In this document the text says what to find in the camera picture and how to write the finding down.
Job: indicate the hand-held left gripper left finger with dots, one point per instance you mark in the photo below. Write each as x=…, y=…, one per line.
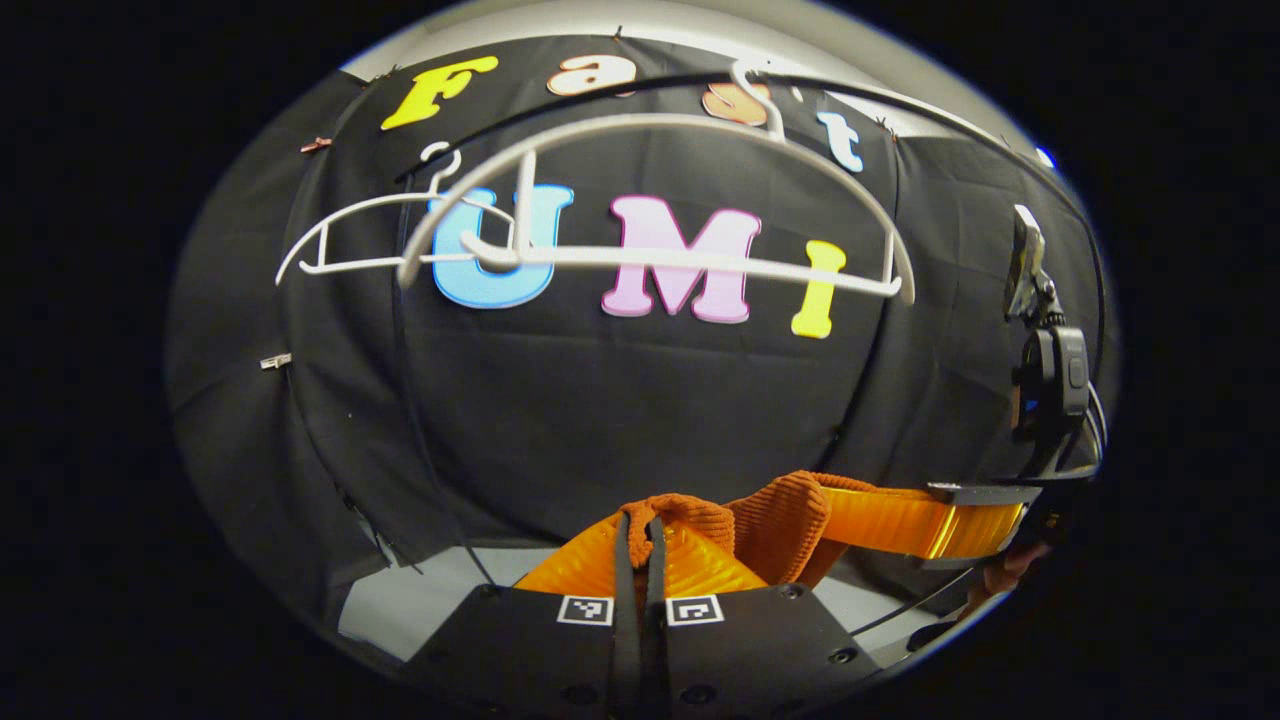
x=625, y=650

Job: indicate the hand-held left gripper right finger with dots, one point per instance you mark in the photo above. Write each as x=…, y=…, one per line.
x=655, y=650

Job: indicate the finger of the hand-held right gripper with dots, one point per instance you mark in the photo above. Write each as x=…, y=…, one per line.
x=900, y=520

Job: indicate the white clothes hanger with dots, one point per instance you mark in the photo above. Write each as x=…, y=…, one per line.
x=360, y=265
x=650, y=121

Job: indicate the black clothes rack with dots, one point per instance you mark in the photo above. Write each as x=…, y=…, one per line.
x=500, y=133

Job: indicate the black backdrop cloth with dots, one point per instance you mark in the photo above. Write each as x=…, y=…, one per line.
x=600, y=420

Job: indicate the silver clip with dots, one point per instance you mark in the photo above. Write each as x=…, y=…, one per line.
x=276, y=360

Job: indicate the red clip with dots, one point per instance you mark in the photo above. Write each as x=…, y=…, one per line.
x=316, y=145

